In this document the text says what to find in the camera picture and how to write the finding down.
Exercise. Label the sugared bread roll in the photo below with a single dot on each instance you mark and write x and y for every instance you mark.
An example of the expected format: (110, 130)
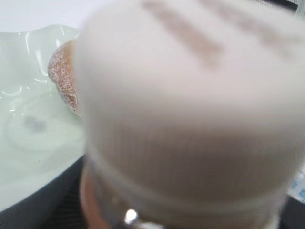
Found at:
(61, 73)

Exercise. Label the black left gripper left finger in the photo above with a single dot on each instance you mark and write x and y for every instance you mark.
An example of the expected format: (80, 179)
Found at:
(55, 206)

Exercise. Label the green wavy glass plate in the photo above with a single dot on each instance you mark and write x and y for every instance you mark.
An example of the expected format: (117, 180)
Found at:
(40, 137)

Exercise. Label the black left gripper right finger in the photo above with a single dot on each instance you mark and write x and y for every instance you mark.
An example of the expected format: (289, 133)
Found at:
(293, 215)

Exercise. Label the brown coffee drink bottle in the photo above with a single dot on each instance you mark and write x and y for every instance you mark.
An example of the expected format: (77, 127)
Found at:
(193, 112)

